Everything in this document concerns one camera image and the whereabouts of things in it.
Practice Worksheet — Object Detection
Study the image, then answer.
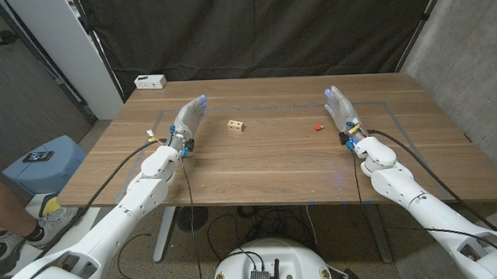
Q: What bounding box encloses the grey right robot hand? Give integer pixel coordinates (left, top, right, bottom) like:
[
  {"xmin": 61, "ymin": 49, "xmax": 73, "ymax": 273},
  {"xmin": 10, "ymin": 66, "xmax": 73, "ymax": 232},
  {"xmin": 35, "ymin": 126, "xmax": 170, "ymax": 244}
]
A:
[{"xmin": 322, "ymin": 83, "xmax": 367, "ymax": 146}]

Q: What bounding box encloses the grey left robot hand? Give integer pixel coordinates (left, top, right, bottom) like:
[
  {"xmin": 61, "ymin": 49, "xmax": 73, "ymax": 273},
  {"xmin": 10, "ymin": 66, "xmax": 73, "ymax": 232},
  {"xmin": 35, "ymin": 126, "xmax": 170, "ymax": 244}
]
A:
[{"xmin": 167, "ymin": 93, "xmax": 210, "ymax": 151}]

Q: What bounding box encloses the small wooden block with holes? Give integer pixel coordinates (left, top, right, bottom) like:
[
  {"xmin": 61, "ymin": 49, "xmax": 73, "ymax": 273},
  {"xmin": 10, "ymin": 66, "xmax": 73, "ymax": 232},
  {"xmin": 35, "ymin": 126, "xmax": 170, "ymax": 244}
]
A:
[{"xmin": 227, "ymin": 118, "xmax": 245, "ymax": 134}]

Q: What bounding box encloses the white power strip box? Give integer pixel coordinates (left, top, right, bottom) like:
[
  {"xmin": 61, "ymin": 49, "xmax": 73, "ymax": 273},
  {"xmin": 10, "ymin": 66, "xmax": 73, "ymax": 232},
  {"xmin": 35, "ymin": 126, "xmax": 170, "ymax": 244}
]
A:
[{"xmin": 133, "ymin": 73, "xmax": 168, "ymax": 91}]

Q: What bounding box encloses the round black floor fan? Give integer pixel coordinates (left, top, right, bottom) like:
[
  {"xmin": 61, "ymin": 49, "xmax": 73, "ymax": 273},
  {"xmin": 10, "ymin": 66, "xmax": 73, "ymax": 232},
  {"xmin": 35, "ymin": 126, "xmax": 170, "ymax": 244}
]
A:
[{"xmin": 175, "ymin": 205, "xmax": 211, "ymax": 234}]

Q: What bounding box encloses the black backdrop curtain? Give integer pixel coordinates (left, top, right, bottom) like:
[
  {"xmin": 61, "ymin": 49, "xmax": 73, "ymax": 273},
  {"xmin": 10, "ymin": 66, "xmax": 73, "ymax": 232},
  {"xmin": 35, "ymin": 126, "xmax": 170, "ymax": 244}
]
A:
[{"xmin": 72, "ymin": 0, "xmax": 455, "ymax": 102}]

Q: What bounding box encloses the black backdrop stand pole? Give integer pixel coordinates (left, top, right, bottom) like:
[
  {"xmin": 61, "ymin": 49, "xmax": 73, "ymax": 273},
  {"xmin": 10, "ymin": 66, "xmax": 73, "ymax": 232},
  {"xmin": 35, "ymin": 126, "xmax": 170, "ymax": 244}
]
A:
[
  {"xmin": 393, "ymin": 0, "xmax": 455, "ymax": 73},
  {"xmin": 72, "ymin": 0, "xmax": 127, "ymax": 106}
]

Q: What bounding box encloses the white table leg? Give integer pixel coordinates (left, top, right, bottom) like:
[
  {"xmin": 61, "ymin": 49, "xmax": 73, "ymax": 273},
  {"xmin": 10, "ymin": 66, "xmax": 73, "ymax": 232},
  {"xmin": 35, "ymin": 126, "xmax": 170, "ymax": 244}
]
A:
[{"xmin": 149, "ymin": 206, "xmax": 179, "ymax": 264}]

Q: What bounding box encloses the grey table leg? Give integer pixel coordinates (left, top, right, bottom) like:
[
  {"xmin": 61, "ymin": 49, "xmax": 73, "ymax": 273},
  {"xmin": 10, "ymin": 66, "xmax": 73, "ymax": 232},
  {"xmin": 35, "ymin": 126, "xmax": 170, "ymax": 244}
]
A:
[{"xmin": 362, "ymin": 203, "xmax": 394, "ymax": 265}]

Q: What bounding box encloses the white pillar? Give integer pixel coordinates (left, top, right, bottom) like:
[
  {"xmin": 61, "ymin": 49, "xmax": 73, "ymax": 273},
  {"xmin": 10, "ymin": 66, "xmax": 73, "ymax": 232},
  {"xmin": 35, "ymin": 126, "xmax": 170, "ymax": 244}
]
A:
[{"xmin": 4, "ymin": 0, "xmax": 125, "ymax": 124}]

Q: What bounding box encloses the blue plastic stool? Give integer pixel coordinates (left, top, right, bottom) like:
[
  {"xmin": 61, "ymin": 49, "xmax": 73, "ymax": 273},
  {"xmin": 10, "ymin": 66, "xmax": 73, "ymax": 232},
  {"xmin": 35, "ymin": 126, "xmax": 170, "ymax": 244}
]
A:
[{"xmin": 0, "ymin": 134, "xmax": 90, "ymax": 197}]

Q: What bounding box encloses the black smartphone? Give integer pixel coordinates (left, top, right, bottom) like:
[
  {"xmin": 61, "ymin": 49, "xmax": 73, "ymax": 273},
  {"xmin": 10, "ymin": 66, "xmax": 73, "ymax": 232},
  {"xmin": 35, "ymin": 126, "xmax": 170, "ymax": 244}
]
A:
[{"xmin": 22, "ymin": 150, "xmax": 56, "ymax": 164}]

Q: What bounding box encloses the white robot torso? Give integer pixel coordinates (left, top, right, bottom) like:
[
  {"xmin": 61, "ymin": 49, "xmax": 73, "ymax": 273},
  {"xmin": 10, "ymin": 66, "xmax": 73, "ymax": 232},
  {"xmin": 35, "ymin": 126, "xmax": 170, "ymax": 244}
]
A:
[{"xmin": 210, "ymin": 235, "xmax": 334, "ymax": 279}]

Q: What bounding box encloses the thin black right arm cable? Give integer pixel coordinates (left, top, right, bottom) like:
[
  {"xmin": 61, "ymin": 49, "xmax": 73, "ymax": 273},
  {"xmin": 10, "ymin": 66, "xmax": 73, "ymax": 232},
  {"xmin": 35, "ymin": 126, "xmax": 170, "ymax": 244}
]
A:
[{"xmin": 351, "ymin": 148, "xmax": 369, "ymax": 208}]

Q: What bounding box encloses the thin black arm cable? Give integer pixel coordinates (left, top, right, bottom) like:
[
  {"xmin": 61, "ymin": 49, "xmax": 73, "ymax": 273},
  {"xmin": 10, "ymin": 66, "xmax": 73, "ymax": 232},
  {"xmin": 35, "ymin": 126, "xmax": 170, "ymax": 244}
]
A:
[
  {"xmin": 351, "ymin": 148, "xmax": 369, "ymax": 208},
  {"xmin": 112, "ymin": 156, "xmax": 203, "ymax": 279}
]

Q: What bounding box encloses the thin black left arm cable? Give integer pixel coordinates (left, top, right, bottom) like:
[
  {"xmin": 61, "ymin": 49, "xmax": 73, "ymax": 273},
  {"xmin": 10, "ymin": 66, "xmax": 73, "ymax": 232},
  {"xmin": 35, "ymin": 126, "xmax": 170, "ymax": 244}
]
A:
[{"xmin": 112, "ymin": 156, "xmax": 203, "ymax": 279}]

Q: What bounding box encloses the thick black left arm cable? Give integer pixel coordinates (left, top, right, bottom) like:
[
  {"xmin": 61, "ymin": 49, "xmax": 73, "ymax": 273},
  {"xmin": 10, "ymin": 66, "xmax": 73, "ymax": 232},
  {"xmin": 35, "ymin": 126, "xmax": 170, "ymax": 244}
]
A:
[{"xmin": 29, "ymin": 138, "xmax": 173, "ymax": 261}]

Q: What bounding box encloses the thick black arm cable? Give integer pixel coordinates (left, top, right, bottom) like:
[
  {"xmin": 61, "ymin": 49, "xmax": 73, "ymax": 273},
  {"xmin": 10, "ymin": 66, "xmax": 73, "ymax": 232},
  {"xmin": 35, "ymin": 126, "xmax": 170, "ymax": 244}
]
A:
[
  {"xmin": 29, "ymin": 138, "xmax": 173, "ymax": 261},
  {"xmin": 366, "ymin": 123, "xmax": 497, "ymax": 240}
]

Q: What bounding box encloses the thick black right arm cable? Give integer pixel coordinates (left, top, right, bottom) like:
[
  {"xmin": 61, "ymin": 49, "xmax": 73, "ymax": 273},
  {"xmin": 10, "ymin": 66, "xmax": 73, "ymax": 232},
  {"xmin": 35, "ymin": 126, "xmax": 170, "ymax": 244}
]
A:
[{"xmin": 366, "ymin": 123, "xmax": 497, "ymax": 240}]

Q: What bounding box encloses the white floor cable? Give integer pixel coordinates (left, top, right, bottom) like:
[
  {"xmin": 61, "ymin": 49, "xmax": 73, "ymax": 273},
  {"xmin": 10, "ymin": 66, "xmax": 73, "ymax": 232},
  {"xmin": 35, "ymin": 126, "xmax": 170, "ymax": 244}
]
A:
[{"xmin": 304, "ymin": 204, "xmax": 321, "ymax": 254}]

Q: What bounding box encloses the black door handle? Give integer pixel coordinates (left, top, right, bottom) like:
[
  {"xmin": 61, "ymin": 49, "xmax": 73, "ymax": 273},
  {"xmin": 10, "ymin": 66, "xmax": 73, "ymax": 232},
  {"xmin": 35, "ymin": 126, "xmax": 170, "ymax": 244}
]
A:
[{"xmin": 0, "ymin": 29, "xmax": 20, "ymax": 47}]

